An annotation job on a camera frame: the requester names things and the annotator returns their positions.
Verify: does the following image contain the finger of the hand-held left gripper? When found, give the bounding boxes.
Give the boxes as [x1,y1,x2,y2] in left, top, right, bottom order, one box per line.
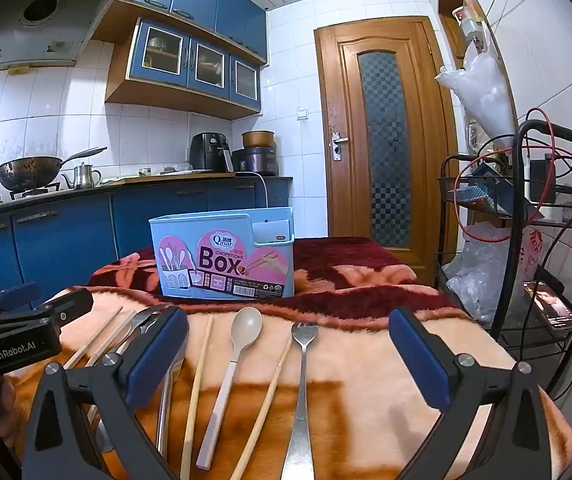
[0,282,42,322]
[41,289,94,333]

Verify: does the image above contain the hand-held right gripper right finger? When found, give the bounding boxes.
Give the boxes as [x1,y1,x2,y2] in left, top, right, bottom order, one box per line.
[388,306,556,480]

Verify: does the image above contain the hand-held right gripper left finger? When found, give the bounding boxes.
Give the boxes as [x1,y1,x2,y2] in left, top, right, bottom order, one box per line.
[20,305,190,480]

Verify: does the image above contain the wooden chopstick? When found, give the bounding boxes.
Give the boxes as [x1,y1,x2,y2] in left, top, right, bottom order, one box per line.
[63,306,124,368]
[180,315,215,480]
[85,311,138,367]
[230,335,294,480]

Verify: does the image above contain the beige plastic spoon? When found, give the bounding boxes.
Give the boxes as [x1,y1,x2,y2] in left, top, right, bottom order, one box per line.
[196,307,263,471]

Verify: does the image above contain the light blue utensil box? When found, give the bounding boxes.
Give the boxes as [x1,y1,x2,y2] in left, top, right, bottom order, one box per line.
[148,206,295,300]

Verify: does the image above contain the steel knife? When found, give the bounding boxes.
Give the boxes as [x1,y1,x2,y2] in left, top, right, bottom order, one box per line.
[153,310,187,461]

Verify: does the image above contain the red and orange floral blanket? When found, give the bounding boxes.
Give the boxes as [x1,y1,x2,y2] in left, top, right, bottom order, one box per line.
[3,236,572,480]

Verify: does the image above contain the blue lower cabinets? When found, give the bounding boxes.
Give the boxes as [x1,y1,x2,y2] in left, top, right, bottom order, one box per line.
[0,177,294,311]

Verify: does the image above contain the gas stove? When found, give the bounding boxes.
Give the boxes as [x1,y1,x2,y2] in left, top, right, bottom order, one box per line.
[0,182,63,211]

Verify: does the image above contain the clear crumpled plastic bag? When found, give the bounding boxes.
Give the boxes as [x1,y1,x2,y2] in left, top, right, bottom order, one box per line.
[443,220,546,326]

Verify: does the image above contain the dark wok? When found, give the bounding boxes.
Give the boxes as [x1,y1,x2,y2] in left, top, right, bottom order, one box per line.
[0,146,108,192]

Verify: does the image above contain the steel kettle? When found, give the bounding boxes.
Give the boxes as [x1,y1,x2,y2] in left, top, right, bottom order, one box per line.
[61,162,103,190]

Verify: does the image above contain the wooden cutting board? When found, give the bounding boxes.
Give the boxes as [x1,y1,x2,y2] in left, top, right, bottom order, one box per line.
[101,172,167,186]

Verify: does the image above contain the smartphone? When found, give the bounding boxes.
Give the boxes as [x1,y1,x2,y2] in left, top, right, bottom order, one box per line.
[523,280,572,331]

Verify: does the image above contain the wooden door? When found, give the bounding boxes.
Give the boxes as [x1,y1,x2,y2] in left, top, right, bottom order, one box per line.
[314,16,459,286]

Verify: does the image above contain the black air fryer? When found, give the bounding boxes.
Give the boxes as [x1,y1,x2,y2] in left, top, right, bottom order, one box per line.
[188,131,234,173]

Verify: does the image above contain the black metal rack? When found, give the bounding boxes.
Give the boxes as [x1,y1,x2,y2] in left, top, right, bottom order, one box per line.
[436,120,572,401]

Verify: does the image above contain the dark rice cooker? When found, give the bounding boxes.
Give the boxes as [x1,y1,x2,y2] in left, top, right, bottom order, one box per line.
[232,146,279,177]

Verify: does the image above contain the brown pot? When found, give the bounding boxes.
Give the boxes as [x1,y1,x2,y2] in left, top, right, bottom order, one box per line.
[242,131,275,150]

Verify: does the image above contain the white hanging plastic bag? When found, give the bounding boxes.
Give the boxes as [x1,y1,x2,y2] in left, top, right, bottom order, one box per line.
[434,51,519,151]

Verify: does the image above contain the grey range hood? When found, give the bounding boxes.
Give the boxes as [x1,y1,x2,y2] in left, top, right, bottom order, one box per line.
[0,0,119,78]

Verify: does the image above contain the red cable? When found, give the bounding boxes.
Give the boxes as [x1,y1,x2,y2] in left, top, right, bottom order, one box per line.
[453,107,556,241]

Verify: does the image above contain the white power cable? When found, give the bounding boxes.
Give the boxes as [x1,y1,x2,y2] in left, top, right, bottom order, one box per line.
[238,171,269,209]

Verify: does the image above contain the silver door handle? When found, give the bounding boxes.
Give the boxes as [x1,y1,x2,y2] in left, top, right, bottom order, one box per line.
[331,131,351,162]

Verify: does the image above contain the glass-door wall cabinet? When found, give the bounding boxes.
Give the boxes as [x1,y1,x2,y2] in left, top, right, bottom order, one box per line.
[105,17,267,121]

